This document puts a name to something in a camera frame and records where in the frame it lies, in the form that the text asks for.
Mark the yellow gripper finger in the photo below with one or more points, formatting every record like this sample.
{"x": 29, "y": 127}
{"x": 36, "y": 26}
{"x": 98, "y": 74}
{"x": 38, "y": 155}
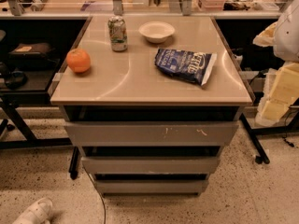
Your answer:
{"x": 270, "y": 111}
{"x": 285, "y": 90}

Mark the black headphones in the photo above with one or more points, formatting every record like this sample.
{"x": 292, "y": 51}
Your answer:
{"x": 15, "y": 80}

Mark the black bag on shelf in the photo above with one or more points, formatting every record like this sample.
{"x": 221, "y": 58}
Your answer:
{"x": 31, "y": 51}

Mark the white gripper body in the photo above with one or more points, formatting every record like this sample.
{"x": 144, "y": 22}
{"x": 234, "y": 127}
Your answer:
{"x": 288, "y": 36}

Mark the grey drawer cabinet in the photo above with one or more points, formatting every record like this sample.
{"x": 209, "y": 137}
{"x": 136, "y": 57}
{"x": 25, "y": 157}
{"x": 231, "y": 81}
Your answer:
{"x": 127, "y": 86}

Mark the blue chip bag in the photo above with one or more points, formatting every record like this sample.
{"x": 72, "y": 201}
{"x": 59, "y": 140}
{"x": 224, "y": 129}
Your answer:
{"x": 194, "y": 67}

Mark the black table leg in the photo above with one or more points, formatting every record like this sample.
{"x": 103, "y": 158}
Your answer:
{"x": 262, "y": 157}

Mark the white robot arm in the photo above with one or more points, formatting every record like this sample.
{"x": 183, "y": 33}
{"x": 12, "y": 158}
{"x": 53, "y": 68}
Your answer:
{"x": 286, "y": 42}

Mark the orange fruit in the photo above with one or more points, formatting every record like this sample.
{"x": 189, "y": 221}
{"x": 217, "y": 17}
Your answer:
{"x": 78, "y": 60}

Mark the white bowl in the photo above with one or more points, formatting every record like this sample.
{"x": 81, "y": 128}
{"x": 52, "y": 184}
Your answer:
{"x": 156, "y": 32}

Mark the grey drawer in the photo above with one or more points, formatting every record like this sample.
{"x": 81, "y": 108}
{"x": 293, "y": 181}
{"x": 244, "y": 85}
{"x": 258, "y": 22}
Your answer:
{"x": 150, "y": 133}
{"x": 150, "y": 165}
{"x": 155, "y": 187}

